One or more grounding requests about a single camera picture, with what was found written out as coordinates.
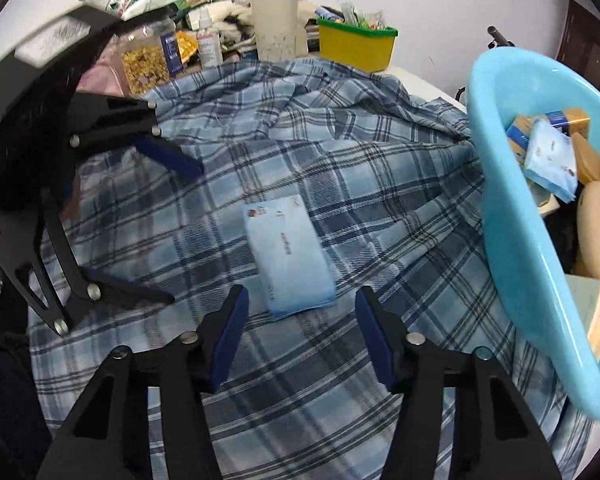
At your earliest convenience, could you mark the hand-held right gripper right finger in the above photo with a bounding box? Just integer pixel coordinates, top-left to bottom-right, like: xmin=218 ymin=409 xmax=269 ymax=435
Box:
xmin=355 ymin=286 xmax=563 ymax=480

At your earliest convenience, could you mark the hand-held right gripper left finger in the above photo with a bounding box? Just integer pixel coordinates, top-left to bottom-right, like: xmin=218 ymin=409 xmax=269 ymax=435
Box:
xmin=35 ymin=284 xmax=251 ymax=480

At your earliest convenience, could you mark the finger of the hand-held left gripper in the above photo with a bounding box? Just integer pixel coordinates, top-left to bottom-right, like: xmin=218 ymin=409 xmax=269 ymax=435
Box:
xmin=0 ymin=182 xmax=177 ymax=337
xmin=69 ymin=91 xmax=205 ymax=180

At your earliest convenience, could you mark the light blue tissue pack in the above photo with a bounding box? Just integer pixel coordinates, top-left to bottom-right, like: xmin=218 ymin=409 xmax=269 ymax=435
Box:
xmin=244 ymin=195 xmax=337 ymax=319

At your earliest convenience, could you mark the blue plastic basin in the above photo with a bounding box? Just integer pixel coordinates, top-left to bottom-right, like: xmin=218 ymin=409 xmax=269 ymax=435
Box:
xmin=467 ymin=49 xmax=600 ymax=421

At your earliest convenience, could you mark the jar of dried flowers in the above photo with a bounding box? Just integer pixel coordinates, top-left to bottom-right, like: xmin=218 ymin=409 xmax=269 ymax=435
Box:
xmin=117 ymin=20 xmax=183 ymax=98

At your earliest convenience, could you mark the pink pouch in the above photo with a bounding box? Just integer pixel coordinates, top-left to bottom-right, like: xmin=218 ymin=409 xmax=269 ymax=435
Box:
xmin=82 ymin=47 xmax=128 ymax=96

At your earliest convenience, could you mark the yellow snack packet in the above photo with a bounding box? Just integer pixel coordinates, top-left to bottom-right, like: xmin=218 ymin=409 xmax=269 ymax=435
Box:
xmin=174 ymin=30 xmax=200 ymax=66

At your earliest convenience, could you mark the white spray bottle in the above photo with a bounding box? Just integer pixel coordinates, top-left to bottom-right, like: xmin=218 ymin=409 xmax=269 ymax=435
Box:
xmin=196 ymin=4 xmax=224 ymax=69

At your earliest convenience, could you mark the white plush toy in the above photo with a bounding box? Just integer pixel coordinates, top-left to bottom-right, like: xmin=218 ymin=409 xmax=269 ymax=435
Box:
xmin=215 ymin=2 xmax=256 ymax=36

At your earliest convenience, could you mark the blue plaid cloth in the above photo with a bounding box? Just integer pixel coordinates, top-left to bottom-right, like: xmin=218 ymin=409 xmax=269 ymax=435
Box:
xmin=27 ymin=57 xmax=596 ymax=480

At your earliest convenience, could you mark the green and white plastic bag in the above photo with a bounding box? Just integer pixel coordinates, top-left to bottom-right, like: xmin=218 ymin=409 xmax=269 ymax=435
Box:
xmin=77 ymin=0 xmax=168 ymax=22

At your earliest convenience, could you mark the beige tumbler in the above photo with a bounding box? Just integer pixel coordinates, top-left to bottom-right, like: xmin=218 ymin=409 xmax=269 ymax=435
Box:
xmin=248 ymin=0 xmax=309 ymax=62

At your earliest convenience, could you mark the yellow plastic bin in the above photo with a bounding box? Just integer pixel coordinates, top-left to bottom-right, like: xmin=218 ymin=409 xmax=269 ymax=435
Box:
xmin=316 ymin=17 xmax=398 ymax=73

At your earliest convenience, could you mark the black box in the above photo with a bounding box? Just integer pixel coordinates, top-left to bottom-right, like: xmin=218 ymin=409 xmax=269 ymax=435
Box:
xmin=542 ymin=197 xmax=588 ymax=276

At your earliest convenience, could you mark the tan and green box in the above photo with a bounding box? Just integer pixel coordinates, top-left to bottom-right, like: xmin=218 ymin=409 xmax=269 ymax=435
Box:
xmin=565 ymin=274 xmax=600 ymax=363

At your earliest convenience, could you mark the bunch of sachets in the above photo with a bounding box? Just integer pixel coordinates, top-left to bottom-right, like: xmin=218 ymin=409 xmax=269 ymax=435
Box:
xmin=314 ymin=2 xmax=388 ymax=31

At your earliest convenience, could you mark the round tan case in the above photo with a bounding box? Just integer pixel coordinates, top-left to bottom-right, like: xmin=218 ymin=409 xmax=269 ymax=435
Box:
xmin=576 ymin=180 xmax=600 ymax=281

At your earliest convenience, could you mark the blue patterned tissue packet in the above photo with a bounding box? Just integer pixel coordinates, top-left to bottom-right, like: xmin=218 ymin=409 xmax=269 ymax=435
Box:
xmin=524 ymin=119 xmax=578 ymax=204

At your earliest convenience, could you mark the black bicycle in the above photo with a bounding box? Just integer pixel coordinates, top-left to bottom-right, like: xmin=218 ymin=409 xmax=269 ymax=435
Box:
xmin=487 ymin=25 xmax=513 ymax=51

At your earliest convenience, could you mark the dark wooden door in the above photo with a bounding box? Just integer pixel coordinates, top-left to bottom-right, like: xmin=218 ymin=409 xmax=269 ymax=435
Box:
xmin=555 ymin=0 xmax=600 ymax=96

